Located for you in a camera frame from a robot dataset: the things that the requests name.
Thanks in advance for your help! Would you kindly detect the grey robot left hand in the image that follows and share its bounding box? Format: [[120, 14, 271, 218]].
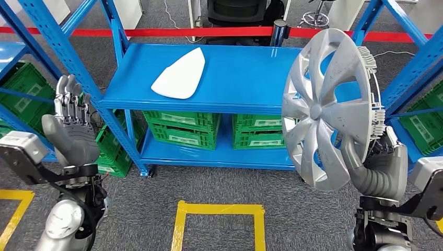
[[41, 74, 101, 167]]

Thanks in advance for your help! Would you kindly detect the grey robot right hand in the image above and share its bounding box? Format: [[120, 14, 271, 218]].
[[341, 126, 409, 202]]

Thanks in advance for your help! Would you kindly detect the silver plastic wheel hubcap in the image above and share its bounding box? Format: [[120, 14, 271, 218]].
[[281, 28, 387, 192]]

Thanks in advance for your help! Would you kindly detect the blue metal shelf rack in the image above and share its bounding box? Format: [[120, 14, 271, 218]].
[[17, 0, 443, 178], [0, 0, 65, 164], [387, 69, 443, 174]]

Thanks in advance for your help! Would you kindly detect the folded green plastic crate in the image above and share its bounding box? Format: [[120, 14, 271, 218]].
[[142, 110, 221, 134], [148, 123, 219, 151], [231, 113, 288, 134], [232, 130, 287, 150]]

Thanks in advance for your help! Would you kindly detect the white curved plastic panel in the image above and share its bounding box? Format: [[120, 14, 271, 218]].
[[150, 47, 206, 100]]

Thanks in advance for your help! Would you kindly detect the red barrier belt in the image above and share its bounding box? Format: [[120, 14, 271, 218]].
[[0, 26, 433, 44]]

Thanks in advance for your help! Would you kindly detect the black stool chrome base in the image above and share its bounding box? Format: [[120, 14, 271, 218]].
[[299, 0, 331, 28]]

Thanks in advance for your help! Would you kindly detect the black backpack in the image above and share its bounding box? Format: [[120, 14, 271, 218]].
[[266, 0, 286, 28]]

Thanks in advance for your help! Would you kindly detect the black office chair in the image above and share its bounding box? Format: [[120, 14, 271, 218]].
[[207, 0, 269, 45]]

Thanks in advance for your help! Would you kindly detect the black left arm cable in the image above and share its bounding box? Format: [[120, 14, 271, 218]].
[[48, 180, 99, 251]]

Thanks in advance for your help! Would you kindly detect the white floor cable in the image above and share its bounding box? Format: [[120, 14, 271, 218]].
[[162, 0, 194, 44], [372, 50, 416, 58]]

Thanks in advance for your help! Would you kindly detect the dark shiny stanchion post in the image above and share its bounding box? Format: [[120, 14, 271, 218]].
[[270, 19, 290, 48]]

